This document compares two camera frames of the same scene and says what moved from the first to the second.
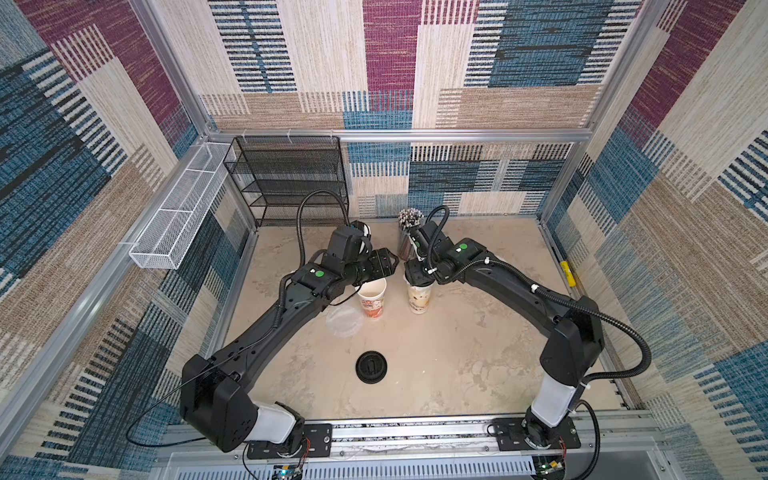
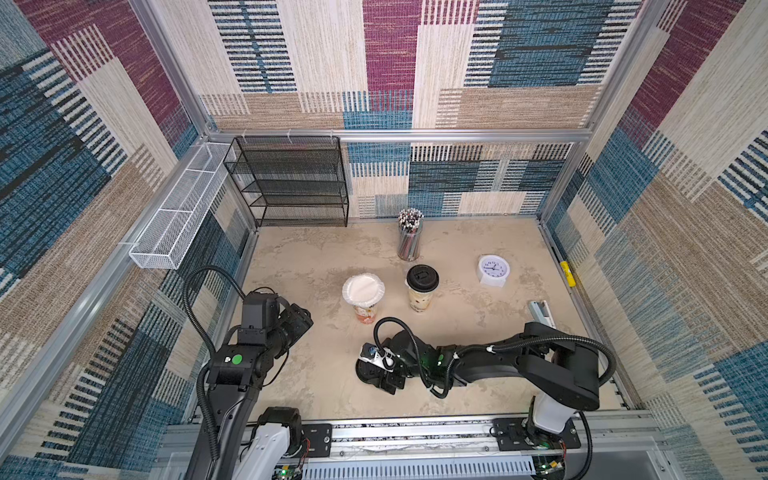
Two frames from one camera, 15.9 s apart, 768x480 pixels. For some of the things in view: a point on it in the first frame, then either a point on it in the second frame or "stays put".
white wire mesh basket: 166,238 stays put
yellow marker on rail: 568,273 stays put
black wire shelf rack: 290,180 stays put
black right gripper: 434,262 → 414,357
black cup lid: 371,367 stays put
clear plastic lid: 344,321 → 363,290
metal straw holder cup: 407,219 stays put
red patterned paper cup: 372,294 → 365,314
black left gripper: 382,262 → 298,320
